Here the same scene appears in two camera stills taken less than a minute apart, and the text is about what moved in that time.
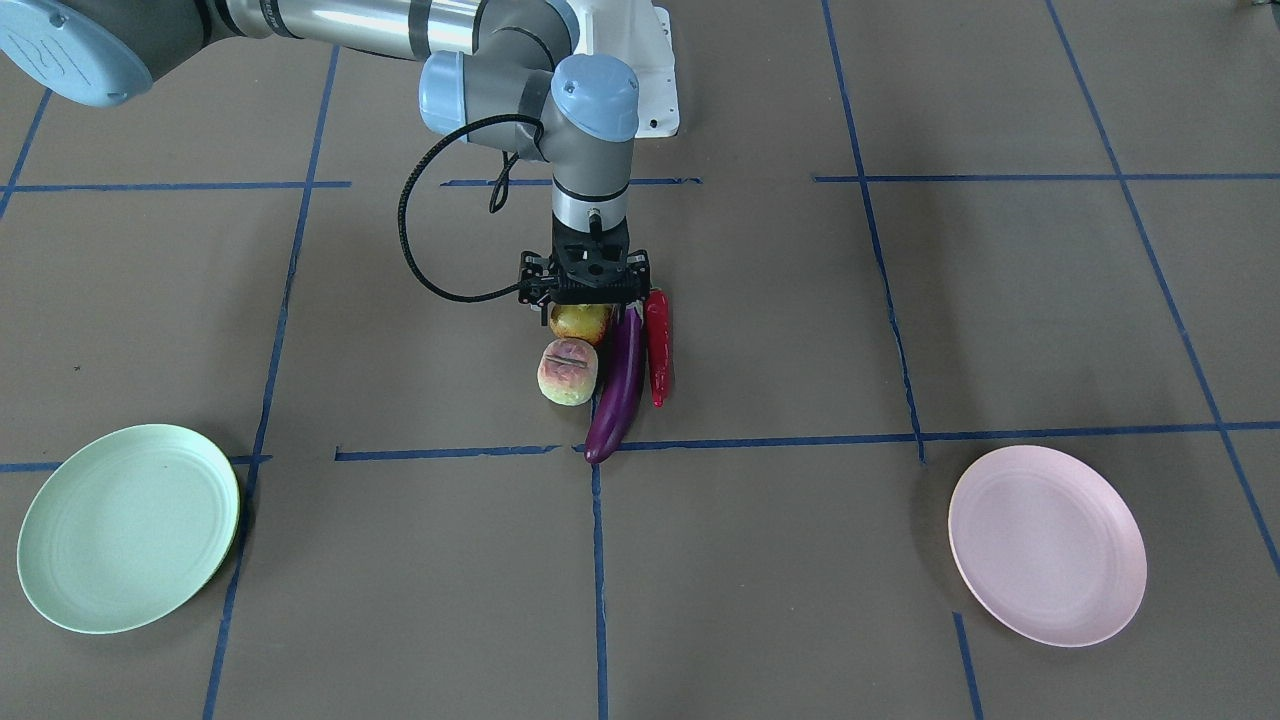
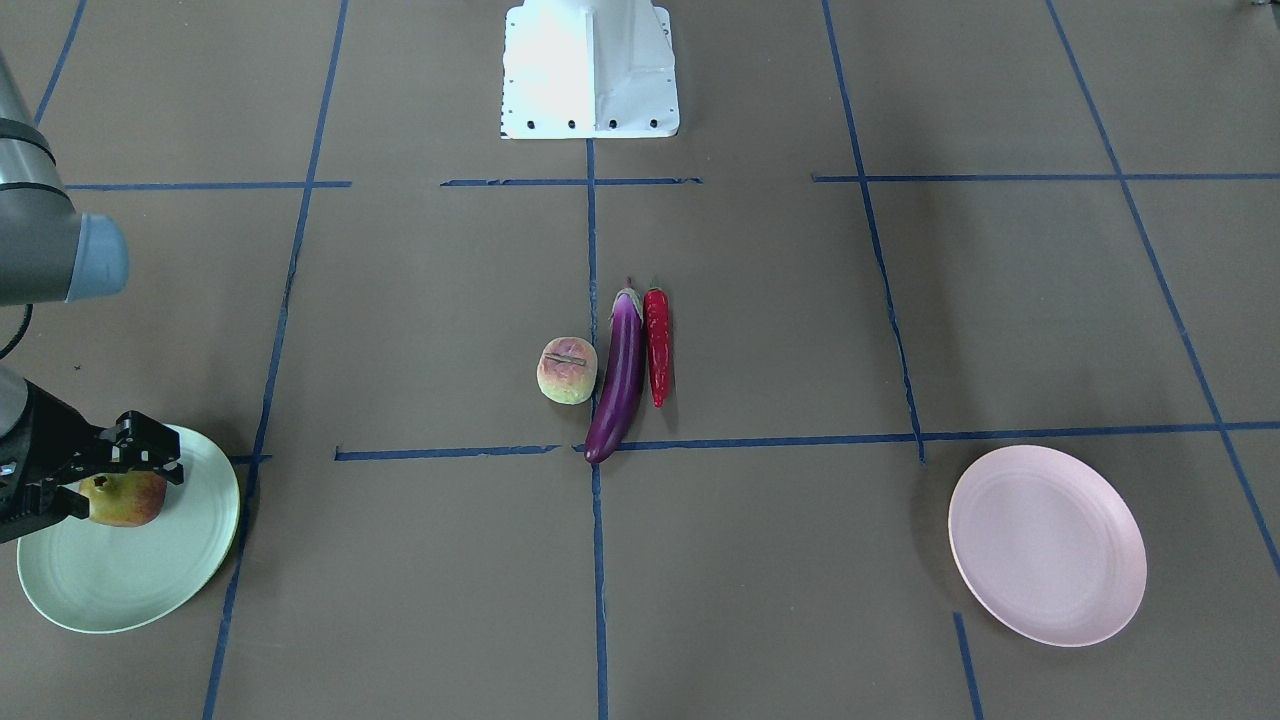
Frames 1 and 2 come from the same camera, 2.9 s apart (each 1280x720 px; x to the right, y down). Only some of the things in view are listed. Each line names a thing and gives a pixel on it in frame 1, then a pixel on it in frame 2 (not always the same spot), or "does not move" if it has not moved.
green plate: (127, 529) does not move
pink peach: (567, 371) does not move
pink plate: (1048, 544) does not move
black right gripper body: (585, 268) to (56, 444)
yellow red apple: (589, 322) to (124, 499)
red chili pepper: (658, 337) does not move
